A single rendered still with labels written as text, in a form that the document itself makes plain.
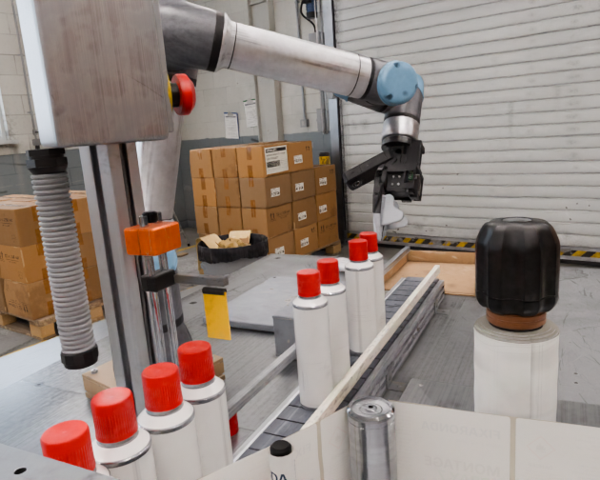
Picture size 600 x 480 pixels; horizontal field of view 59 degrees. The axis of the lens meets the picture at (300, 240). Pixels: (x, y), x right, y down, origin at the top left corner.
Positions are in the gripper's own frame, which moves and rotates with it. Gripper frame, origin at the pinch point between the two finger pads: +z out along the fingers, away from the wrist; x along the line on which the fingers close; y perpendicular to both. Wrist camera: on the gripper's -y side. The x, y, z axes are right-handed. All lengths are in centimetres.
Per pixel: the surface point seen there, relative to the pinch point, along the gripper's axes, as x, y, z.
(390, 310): 14.9, 0.1, 12.5
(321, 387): -23.9, 2.7, 30.7
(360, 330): -7.7, 1.8, 20.0
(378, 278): -5.2, 3.1, 10.0
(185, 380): -54, 1, 32
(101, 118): -70, -1, 12
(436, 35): 303, -72, -280
